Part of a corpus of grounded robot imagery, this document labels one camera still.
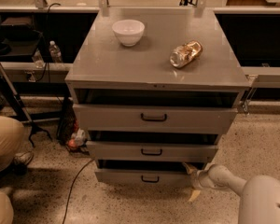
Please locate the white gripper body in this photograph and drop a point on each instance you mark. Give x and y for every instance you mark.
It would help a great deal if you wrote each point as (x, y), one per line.
(202, 178)

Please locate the grey bottom drawer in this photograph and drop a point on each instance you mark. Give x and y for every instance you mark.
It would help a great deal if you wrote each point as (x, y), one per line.
(167, 173)

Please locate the grey drawer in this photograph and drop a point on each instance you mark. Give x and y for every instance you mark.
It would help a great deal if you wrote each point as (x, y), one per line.
(120, 151)
(167, 173)
(154, 119)

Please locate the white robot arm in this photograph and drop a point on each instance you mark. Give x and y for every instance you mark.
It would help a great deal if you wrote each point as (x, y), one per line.
(259, 195)

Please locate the grey middle drawer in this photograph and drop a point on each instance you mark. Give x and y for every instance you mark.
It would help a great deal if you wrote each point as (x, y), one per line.
(120, 151)

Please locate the grey metal drawer cabinet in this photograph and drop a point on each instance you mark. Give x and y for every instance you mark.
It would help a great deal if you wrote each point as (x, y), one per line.
(107, 73)

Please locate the grey top drawer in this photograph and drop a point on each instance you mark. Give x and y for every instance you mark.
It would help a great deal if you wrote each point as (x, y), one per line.
(154, 119)

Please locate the red white items pile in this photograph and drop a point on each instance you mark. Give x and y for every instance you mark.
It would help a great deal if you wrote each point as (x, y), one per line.
(77, 138)

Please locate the white ceramic bowl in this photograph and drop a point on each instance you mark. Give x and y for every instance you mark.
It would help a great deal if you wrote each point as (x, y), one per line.
(128, 32)

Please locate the grey sneaker shoe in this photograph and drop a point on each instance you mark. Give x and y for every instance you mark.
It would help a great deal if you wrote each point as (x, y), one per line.
(23, 158)

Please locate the clear plastic water bottle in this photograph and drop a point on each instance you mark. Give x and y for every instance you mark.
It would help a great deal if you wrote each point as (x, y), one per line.
(55, 52)

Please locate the person's beige knee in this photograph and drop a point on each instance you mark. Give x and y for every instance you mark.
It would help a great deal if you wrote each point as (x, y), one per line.
(6, 209)

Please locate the black tripod stand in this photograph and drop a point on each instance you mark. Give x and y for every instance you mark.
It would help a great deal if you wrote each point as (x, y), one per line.
(13, 98)

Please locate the black side table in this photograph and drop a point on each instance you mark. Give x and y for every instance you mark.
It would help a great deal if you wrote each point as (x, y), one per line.
(18, 38)

